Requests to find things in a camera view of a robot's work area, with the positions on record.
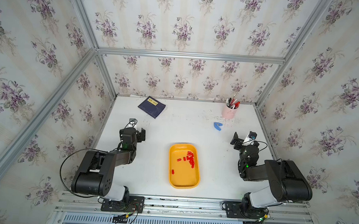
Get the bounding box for yellow plastic storage tray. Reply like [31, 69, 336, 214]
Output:
[168, 143, 201, 189]

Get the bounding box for pink pen cup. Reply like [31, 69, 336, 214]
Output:
[222, 105, 238, 120]

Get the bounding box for red sleeve in tray cluster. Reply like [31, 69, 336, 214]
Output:
[186, 151, 195, 169]

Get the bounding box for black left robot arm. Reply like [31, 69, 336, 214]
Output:
[59, 119, 146, 204]

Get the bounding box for aluminium front rail frame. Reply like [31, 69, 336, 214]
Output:
[47, 191, 314, 224]

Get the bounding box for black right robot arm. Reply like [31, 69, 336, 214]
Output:
[230, 132, 313, 213]

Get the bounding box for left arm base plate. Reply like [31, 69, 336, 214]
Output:
[100, 196, 145, 214]

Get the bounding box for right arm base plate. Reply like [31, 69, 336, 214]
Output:
[221, 201, 269, 221]

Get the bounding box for red pens in cup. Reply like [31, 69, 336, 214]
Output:
[226, 95, 240, 110]

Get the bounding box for dark blue notebook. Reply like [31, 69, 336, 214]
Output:
[138, 96, 166, 119]

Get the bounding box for blue plastic clip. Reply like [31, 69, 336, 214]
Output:
[214, 122, 223, 131]

